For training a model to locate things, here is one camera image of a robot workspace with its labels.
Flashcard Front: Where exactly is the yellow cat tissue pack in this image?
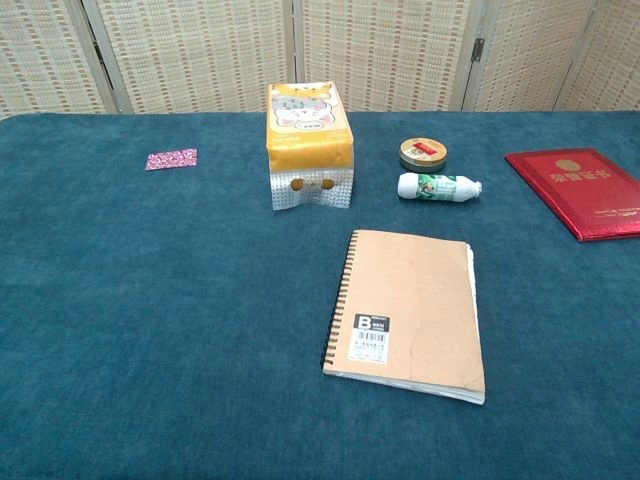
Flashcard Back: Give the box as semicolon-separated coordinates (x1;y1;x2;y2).
266;82;355;212

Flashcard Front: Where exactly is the white green small bottle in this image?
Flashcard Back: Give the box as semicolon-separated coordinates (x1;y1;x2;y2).
397;171;484;204

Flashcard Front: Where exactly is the round gold tin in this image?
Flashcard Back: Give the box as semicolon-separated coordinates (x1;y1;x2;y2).
398;137;449;173

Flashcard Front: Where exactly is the pink patterned card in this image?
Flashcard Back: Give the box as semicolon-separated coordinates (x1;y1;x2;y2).
145;147;199;172

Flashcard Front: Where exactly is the blue velvet table cloth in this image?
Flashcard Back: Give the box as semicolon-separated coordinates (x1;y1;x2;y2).
0;110;640;480

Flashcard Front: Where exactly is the woven bamboo folding screen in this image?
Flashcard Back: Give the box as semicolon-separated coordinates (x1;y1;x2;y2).
0;0;640;119

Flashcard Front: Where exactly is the red certificate folder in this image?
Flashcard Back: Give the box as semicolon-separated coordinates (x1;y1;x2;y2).
504;147;640;243

